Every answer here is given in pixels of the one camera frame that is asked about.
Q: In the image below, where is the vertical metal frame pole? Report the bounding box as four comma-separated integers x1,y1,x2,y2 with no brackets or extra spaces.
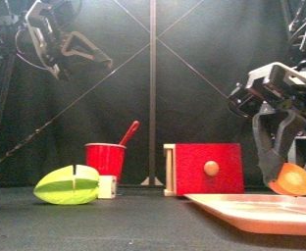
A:
148,0,158,179

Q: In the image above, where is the orange toy carrot piece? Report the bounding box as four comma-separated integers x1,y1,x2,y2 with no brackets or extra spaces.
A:
267,162,306,197

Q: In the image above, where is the pink plastic tray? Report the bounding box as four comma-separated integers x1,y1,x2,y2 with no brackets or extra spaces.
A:
183,192,306,237

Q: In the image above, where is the red drawer with wooden knob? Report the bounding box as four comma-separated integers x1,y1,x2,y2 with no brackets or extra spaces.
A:
172,142,246,196

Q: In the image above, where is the red plastic spoon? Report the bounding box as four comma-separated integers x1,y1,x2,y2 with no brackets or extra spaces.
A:
117,120,142,147

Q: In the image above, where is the red plastic cup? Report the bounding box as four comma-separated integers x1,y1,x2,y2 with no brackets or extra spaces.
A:
84,142,128,184

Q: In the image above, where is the metal pole foot bracket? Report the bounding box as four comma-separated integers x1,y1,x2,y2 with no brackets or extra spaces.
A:
140,176,166,187

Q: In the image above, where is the green toy vegetable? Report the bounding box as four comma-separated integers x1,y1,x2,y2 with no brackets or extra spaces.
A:
32,164,101,206

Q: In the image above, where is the light wooden drawer housing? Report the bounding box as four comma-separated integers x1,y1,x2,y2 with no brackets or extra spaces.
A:
162,143,178,198

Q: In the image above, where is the small white wooden block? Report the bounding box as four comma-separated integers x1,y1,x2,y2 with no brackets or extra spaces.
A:
96,175,117,200

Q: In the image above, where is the diagonal brace wire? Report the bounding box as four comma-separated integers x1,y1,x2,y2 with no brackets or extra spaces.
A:
0,0,206,174
112,0,229,99

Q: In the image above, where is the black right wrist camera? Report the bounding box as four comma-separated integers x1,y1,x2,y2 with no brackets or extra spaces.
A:
226,82,267,120

